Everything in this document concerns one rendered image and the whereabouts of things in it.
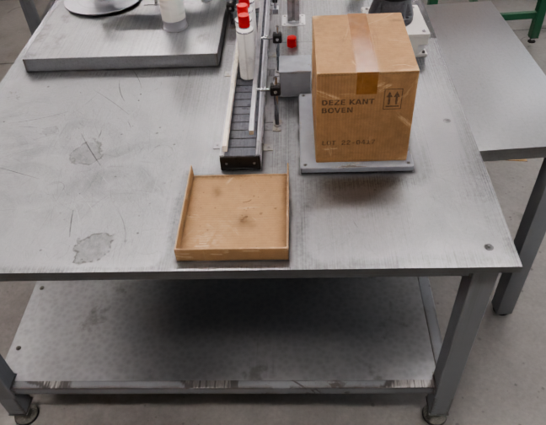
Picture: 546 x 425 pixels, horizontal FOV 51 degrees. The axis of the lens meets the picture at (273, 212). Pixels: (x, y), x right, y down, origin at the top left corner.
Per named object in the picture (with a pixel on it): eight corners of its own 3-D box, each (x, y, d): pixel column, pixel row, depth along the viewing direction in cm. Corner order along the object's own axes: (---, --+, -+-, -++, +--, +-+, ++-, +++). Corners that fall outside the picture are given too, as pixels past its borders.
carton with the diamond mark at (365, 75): (312, 99, 174) (312, 14, 155) (391, 97, 173) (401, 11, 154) (315, 163, 152) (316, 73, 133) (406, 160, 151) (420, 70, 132)
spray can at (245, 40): (241, 72, 181) (235, 10, 167) (257, 72, 181) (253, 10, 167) (239, 81, 177) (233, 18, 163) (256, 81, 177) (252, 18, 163)
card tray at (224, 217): (192, 176, 154) (190, 164, 151) (288, 174, 153) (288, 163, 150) (176, 260, 132) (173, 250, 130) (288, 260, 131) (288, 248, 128)
